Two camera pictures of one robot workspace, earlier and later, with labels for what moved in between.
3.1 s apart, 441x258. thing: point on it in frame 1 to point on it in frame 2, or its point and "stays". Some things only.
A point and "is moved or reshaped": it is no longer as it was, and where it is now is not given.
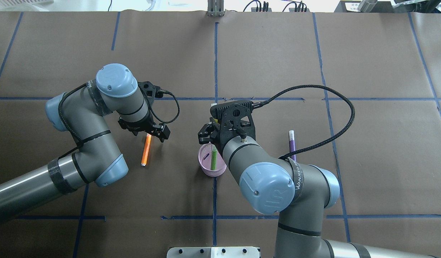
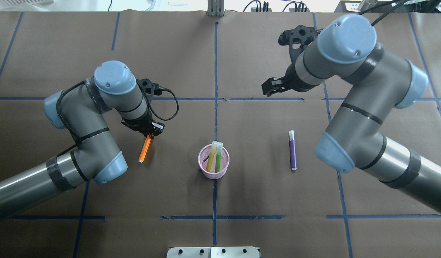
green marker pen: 213,157 is moved or reshaped
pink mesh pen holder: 204,159 stays
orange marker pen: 146,149 is moved or reshaped
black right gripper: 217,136 to 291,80
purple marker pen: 292,147 stays
